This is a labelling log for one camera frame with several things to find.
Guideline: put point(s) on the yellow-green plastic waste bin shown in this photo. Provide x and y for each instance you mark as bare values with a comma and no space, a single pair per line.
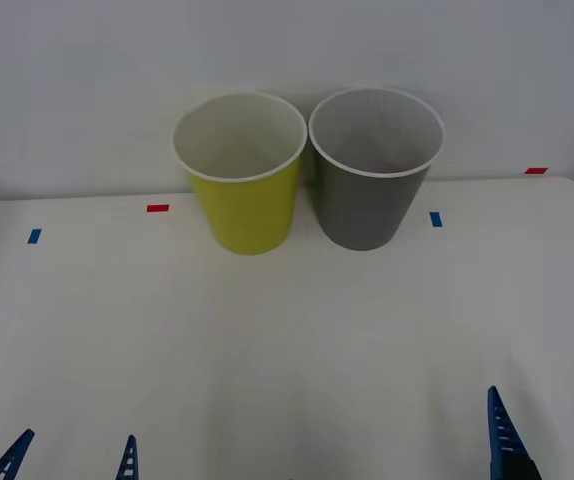
247,215

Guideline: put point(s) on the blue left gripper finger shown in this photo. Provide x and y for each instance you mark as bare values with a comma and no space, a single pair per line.
129,462
11,457

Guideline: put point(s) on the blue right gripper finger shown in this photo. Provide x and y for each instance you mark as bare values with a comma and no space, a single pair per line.
504,450

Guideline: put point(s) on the grey plastic waste bin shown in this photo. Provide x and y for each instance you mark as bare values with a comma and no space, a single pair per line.
367,210

